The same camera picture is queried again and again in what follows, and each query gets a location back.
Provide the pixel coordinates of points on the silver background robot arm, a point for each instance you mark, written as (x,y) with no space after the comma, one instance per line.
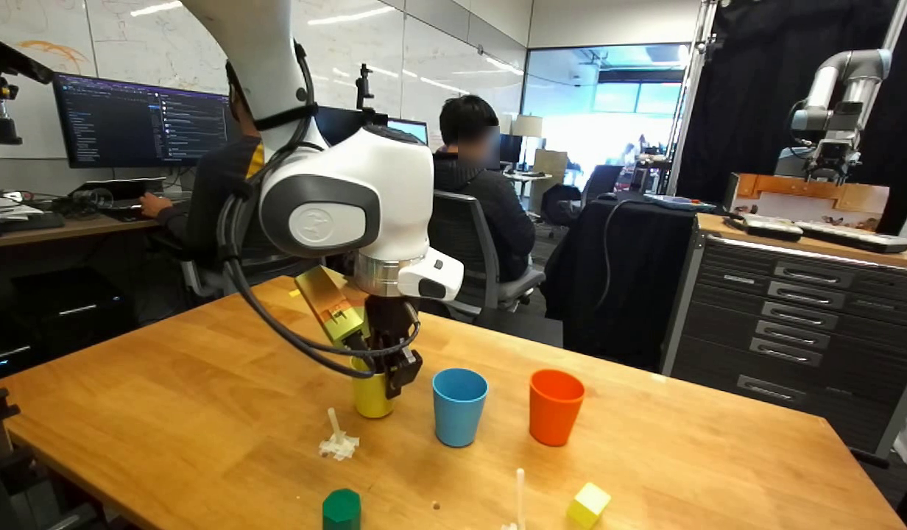
(838,106)

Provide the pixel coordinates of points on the orange plastic cup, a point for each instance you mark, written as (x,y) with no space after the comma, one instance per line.
(553,412)

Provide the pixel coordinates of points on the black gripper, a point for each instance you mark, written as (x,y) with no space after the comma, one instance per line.
(388,324)

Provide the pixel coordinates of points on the white table lamp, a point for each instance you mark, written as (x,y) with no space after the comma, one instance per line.
(525,128)

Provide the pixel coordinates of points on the wide dark computer monitor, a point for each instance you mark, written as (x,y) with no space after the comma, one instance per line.
(129,122)

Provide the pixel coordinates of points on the person in black jacket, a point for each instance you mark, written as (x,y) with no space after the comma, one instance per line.
(478,194)

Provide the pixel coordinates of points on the short black flat device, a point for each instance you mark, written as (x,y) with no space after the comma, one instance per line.
(765,228)

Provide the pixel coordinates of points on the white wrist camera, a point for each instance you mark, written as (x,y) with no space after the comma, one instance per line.
(434,278)

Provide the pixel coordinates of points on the green cylinder block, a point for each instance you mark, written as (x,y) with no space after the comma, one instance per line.
(341,512)

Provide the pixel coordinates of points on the black camera on tripod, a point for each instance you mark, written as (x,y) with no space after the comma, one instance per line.
(363,87)

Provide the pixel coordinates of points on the black curtain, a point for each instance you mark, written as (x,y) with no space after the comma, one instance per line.
(757,99)

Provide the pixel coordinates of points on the long black flat device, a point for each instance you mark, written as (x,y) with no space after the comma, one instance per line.
(854,237)

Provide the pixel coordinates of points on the grey office chair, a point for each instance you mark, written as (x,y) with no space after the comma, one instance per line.
(471,255)
(203,281)

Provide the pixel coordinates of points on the person in yellow-black jacket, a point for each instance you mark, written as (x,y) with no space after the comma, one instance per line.
(203,194)

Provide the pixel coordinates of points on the black desk keyboard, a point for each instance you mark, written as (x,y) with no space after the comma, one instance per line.
(110,203)

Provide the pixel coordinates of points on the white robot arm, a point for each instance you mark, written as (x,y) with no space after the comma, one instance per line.
(375,187)

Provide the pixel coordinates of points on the cardboard box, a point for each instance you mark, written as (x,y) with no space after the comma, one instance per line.
(808,199)

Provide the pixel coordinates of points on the dark medium computer monitor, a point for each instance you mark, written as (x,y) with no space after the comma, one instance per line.
(338,122)

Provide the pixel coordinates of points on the small lit computer monitor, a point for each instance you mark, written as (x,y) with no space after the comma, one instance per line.
(409,131)

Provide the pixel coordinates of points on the black cloth covered table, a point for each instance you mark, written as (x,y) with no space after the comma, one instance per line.
(631,274)

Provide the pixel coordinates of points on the grey drawer cabinet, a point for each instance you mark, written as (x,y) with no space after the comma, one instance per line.
(795,324)

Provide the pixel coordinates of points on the wooden office desk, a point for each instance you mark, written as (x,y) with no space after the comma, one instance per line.
(59,234)

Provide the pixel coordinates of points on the yellow plastic cup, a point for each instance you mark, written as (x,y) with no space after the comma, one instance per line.
(371,399)

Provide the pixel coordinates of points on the black under-desk cabinet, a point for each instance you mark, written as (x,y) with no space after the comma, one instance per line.
(50,324)

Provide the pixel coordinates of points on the yellow cube block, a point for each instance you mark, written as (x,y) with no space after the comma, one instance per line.
(590,508)

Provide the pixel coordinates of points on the small white jack-shaped piece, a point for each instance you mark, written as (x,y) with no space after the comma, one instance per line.
(338,446)

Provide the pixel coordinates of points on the black camera boom mount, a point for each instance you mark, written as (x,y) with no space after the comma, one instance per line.
(7,59)

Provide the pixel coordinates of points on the blue plastic cup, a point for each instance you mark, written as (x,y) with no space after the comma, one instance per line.
(459,412)

